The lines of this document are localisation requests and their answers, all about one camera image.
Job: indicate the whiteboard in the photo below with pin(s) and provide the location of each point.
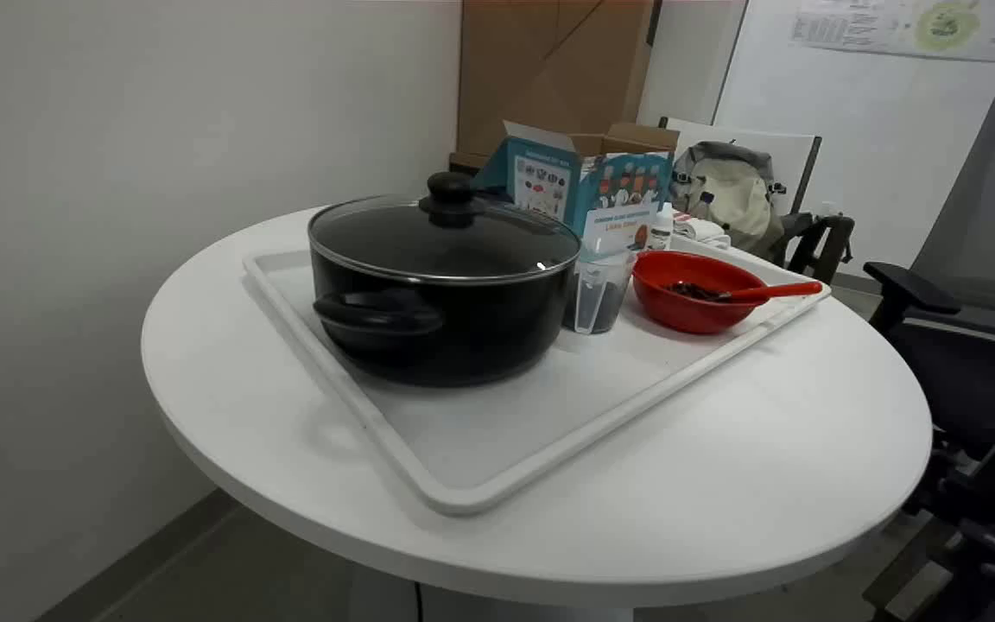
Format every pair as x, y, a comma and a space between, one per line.
877, 130

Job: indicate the white plastic tray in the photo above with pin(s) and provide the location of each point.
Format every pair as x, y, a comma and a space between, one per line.
497, 415

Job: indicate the beige grey backpack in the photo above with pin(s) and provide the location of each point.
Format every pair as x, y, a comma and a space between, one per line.
726, 194

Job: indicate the printed paper poster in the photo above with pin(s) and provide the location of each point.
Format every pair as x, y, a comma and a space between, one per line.
921, 26

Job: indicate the glass pot lid black knob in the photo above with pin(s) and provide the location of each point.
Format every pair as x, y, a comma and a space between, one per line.
428, 238

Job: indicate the small white bottle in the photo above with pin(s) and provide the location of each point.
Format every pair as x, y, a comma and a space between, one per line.
660, 230

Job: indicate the clear plastic measuring jug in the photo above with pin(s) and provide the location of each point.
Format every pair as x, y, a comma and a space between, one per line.
597, 294

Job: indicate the grey mesh office chair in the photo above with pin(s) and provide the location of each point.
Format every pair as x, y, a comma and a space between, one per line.
972, 285

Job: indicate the large brown cardboard box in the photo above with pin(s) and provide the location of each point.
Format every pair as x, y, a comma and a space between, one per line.
549, 69

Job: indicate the white cloth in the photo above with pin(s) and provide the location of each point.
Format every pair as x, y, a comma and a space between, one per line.
700, 231

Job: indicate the red plastic bowl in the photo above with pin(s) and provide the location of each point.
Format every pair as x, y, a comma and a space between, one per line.
687, 302

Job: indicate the blue printed cardboard box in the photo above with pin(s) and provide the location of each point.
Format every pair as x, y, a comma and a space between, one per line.
584, 190

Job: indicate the black cooking pot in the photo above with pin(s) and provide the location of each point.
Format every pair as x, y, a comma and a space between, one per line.
463, 324

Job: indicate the red plastic spoon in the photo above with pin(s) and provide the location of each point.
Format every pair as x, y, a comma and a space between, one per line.
774, 292

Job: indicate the dark contents in bowl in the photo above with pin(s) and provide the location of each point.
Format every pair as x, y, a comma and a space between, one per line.
694, 290

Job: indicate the white chair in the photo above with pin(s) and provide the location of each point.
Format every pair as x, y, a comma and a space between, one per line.
787, 160

